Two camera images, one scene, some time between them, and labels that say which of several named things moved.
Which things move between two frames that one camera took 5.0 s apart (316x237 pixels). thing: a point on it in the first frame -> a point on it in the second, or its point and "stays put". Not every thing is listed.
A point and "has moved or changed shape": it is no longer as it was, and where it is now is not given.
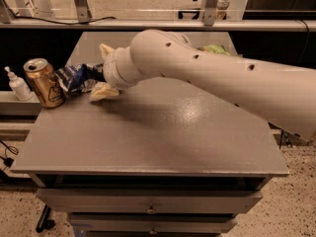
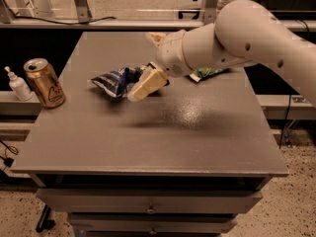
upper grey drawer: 149,200 stays put
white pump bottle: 19,85 stays put
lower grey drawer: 151,223 stays put
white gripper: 111,72 -> 171,54
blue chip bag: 81,77 has moved or changed shape
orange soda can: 41,76 stays put
